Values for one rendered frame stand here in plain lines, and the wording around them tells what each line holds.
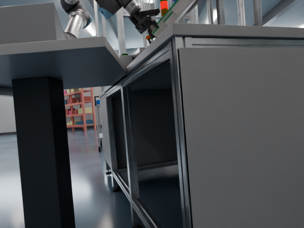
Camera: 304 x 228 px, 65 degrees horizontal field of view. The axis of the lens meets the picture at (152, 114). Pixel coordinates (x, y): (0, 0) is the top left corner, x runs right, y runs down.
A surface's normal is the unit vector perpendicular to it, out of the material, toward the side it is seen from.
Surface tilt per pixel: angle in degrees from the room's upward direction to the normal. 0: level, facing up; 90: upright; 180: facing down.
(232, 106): 90
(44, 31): 90
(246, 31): 90
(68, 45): 90
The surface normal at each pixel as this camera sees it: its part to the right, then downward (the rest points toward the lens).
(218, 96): 0.31, -0.01
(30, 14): 0.00, 0.02
